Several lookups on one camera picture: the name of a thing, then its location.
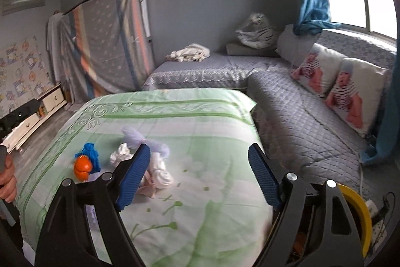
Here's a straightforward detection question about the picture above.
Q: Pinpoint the grey quilted sofa bed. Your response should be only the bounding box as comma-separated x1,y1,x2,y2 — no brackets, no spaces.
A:
141,28,398,196

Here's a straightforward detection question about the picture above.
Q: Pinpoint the grey plain pillow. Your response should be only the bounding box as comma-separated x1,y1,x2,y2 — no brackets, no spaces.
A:
276,24,320,66

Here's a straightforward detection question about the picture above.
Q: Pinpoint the green floral bed quilt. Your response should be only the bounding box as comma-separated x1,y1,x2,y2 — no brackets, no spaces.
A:
16,88,273,266

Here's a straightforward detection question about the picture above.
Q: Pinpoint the white crumpled tissue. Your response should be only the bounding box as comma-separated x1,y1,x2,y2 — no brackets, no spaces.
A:
110,143,133,167

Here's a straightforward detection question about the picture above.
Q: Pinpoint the cartoon patterned wall mat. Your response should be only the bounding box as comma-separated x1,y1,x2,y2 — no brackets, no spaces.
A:
0,37,54,117

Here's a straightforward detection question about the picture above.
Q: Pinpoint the striped sheet covered wardrobe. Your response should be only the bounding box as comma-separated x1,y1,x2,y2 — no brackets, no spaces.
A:
46,0,155,103

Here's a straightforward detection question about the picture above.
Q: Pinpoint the baby print pillow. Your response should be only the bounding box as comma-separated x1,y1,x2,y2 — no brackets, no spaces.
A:
325,58,389,138
290,43,346,98

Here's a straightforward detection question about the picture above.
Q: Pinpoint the lilac tulle bundle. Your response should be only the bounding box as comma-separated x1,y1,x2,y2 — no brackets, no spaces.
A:
121,126,170,159

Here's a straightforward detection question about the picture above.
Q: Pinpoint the white power strip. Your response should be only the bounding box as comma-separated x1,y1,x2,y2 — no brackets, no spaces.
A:
365,199,388,253

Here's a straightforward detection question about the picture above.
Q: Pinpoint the pink crumpled paper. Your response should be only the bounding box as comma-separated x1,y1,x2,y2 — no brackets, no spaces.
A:
137,152,174,198

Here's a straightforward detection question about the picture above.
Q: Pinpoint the baby print pillow near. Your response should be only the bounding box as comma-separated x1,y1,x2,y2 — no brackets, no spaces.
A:
325,58,389,138

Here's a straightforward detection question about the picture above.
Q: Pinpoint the yellow rimmed trash bin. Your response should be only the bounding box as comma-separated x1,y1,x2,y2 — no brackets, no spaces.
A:
338,184,373,258

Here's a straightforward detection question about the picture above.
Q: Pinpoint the cream crumpled cloth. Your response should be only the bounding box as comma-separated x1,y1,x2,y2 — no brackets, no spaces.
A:
165,43,210,62

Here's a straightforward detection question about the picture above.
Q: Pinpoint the baby print pillow far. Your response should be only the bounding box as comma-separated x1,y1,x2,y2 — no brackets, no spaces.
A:
290,43,346,98

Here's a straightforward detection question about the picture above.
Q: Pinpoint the whole orange peel ball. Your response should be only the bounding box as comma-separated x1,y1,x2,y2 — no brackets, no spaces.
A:
73,155,93,182

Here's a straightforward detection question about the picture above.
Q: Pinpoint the person's left hand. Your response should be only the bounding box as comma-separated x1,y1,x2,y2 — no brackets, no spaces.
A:
0,154,17,203

